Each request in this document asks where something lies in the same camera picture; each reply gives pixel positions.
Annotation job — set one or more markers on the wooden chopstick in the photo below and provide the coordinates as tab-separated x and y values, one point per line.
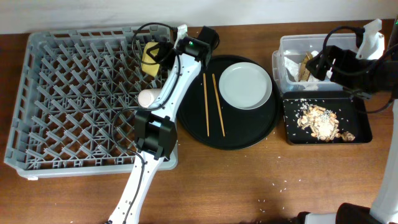
206	105
218	104

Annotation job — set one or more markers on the clear plastic bin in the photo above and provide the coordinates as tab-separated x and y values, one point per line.
295	47

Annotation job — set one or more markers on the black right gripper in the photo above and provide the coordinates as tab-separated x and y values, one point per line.
343	58

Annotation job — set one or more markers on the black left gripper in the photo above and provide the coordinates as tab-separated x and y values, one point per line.
166	55

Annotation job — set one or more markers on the white paper napkin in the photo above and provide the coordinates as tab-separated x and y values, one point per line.
293	69

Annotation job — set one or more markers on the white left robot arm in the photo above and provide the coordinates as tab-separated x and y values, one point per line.
155	132

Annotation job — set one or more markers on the grey dishwasher rack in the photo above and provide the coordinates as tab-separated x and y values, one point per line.
75	102

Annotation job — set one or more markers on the food scraps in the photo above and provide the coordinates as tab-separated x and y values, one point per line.
321	123

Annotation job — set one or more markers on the black rectangular tray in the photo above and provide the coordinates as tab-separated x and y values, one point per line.
338	102

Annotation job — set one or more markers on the round black tray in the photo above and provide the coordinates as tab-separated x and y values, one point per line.
243	128

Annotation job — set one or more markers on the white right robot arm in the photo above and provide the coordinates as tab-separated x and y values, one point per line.
371	69

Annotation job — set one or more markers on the white round plate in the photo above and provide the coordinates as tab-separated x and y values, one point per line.
245	85

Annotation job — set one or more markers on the brown wrapper waste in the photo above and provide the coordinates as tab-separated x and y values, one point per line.
304	73

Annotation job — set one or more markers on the yellow bowl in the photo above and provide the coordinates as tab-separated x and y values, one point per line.
148	65

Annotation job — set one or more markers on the pink plastic cup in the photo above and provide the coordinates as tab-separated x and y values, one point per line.
147	97

